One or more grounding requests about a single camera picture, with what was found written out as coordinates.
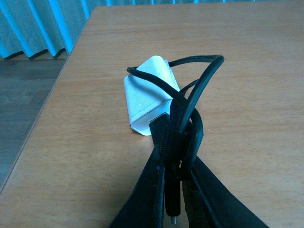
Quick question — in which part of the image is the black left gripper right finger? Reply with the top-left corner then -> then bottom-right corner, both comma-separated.
182,158 -> 267,228

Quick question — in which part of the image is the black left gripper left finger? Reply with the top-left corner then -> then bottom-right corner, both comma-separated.
109,146 -> 165,228

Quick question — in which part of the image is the wooden nightstand cabinet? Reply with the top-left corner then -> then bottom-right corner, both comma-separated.
0,0 -> 304,228

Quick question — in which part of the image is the white charger with black cable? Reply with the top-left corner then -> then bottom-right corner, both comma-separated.
123,55 -> 225,225

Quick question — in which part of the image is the light grey pleated curtain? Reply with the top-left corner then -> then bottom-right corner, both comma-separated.
0,0 -> 304,61

